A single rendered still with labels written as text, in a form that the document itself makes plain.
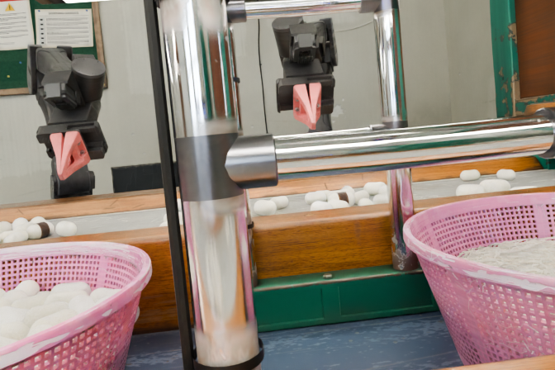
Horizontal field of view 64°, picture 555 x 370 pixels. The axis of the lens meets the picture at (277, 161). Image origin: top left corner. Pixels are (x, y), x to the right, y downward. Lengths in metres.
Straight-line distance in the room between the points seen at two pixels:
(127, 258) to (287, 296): 0.14
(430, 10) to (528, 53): 2.10
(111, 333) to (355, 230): 0.25
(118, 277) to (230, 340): 0.24
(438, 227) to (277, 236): 0.15
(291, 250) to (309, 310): 0.06
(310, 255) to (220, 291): 0.28
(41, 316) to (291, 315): 0.20
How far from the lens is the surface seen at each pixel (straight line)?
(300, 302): 0.42
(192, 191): 0.15
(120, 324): 0.29
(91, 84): 0.86
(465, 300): 0.30
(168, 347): 0.43
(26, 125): 2.87
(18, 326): 0.34
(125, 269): 0.38
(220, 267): 0.16
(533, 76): 0.99
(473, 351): 0.33
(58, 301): 0.37
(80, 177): 1.09
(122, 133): 2.72
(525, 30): 1.01
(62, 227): 0.65
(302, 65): 0.81
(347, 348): 0.39
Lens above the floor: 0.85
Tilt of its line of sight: 4 degrees down
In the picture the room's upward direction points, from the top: 5 degrees counter-clockwise
